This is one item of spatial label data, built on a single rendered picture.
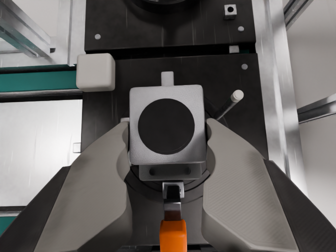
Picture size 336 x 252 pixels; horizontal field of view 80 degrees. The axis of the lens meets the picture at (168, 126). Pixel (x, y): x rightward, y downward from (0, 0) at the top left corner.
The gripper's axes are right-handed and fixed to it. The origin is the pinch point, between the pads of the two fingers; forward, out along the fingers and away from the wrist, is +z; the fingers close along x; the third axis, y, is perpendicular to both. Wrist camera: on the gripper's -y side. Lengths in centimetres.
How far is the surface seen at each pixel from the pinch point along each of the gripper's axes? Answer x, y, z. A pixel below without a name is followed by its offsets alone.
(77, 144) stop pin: -12.5, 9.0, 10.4
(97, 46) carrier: -10.0, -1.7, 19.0
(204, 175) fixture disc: 3.6, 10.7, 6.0
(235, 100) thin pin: 5.3, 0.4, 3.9
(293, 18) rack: 20.2, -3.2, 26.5
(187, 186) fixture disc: 1.6, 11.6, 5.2
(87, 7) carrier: -11.6, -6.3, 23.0
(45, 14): -25.8, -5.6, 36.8
